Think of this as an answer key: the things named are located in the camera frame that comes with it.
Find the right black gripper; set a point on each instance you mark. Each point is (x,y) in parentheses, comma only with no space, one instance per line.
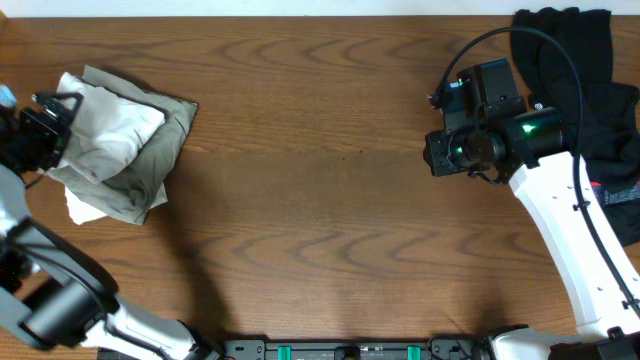
(435,156)

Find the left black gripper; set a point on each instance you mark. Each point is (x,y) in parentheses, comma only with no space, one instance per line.
(53,140)

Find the white printed t-shirt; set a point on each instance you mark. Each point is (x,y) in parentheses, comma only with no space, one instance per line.
(107,132)

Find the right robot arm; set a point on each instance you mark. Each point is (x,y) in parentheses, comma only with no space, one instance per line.
(487,126)

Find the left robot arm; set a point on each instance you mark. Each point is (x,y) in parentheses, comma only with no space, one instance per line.
(53,294)

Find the folded white garment underneath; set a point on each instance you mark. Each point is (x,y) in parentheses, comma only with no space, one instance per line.
(81,212)

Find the folded olive green garment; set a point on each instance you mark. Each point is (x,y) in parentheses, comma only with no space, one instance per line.
(128,195)

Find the black garment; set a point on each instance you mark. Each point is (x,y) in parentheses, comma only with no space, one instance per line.
(610,144)

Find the grey red-trimmed garment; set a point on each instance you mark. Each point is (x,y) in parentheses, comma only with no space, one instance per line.
(607,198)

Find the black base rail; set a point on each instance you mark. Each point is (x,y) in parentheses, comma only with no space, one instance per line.
(442,347)

